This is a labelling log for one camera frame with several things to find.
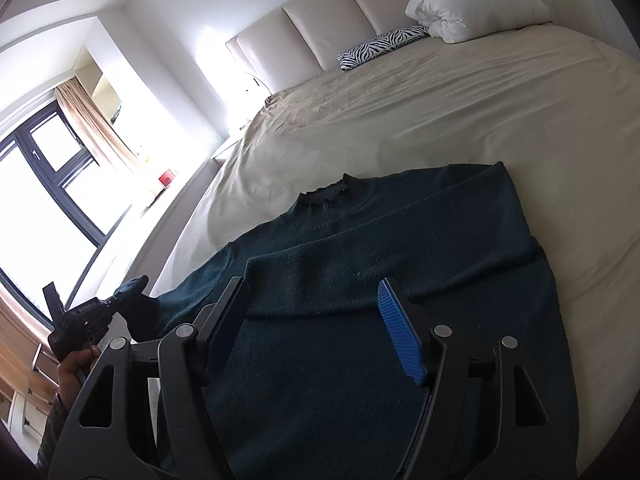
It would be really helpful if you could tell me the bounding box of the wall shelf niche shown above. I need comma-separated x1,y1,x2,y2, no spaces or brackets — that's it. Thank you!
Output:
72,45,127,126

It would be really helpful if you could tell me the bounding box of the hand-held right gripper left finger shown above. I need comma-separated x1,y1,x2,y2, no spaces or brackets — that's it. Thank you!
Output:
47,276,251,480

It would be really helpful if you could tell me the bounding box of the zebra print pillow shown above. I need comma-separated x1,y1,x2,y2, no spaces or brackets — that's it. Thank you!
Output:
336,26,431,72

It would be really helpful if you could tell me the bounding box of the bed with beige sheet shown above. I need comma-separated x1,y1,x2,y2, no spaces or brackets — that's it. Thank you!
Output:
150,22,640,480

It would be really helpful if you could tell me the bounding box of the person's left forearm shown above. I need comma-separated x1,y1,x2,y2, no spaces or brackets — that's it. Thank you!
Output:
35,394,81,480

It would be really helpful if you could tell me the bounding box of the dark teal knit sweater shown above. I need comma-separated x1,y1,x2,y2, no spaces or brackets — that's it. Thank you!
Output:
112,161,581,480

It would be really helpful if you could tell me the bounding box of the beige curtain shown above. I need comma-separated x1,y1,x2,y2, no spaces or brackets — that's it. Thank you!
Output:
54,77,142,177

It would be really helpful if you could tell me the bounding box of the white duvet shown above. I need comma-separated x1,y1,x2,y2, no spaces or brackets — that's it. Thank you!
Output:
405,0,553,44

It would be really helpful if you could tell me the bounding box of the wooden furniture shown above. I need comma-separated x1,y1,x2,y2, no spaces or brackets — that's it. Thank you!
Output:
0,290,57,441

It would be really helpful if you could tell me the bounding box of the person's left hand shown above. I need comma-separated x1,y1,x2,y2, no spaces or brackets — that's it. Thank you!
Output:
56,345,101,402

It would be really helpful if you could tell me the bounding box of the black framed window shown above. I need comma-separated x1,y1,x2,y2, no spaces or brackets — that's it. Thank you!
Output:
0,100,135,307

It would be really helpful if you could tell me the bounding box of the cream padded headboard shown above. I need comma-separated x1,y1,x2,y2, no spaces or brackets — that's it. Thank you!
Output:
226,0,551,97

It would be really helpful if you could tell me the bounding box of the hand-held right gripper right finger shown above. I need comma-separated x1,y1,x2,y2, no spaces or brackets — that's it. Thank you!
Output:
377,277,581,480

